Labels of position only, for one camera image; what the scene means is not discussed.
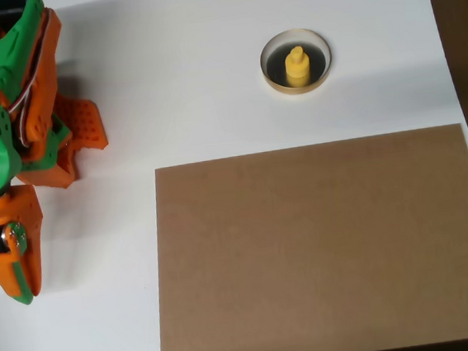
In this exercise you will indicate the orange gripper black servo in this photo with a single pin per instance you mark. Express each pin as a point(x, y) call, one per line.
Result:
point(19, 217)

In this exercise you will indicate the small yellow plastic piece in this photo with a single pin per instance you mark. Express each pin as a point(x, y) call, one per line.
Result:
point(297, 67)

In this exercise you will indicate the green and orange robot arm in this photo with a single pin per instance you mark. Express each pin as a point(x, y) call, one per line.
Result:
point(9, 39)

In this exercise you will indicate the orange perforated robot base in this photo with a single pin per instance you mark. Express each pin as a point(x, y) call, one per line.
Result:
point(88, 123)

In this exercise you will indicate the round dish gold rim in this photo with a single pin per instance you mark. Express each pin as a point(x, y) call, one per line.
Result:
point(320, 80)

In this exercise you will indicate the brown rectangular board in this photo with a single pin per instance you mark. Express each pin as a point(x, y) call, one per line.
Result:
point(320, 254)

